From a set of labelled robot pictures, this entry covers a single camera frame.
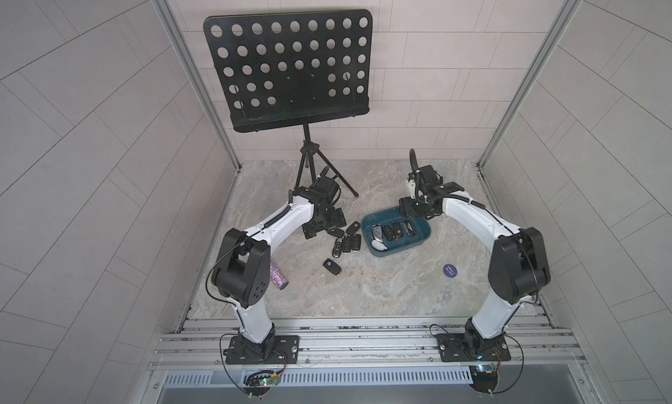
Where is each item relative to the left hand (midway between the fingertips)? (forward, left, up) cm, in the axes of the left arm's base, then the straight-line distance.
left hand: (336, 225), depth 89 cm
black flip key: (-4, -4, -6) cm, 8 cm away
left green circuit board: (-43, +18, -6) cm, 47 cm away
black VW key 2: (+2, -6, -5) cm, 8 cm away
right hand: (+6, -24, +2) cm, 25 cm away
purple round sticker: (-13, -38, -7) cm, 41 cm away
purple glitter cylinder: (-16, +18, -4) cm, 25 cm away
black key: (+1, -19, -5) cm, 19 cm away
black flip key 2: (-3, -7, -5) cm, 10 cm away
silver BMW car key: (+1, -15, -5) cm, 16 cm away
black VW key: (+1, 0, -6) cm, 6 cm away
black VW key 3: (-12, +1, -7) cm, 14 cm away
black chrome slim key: (-6, -1, -5) cm, 8 cm away
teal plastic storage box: (+1, -27, -5) cm, 27 cm away
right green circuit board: (-42, -40, -7) cm, 58 cm away
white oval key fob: (-4, -15, -6) cm, 17 cm away
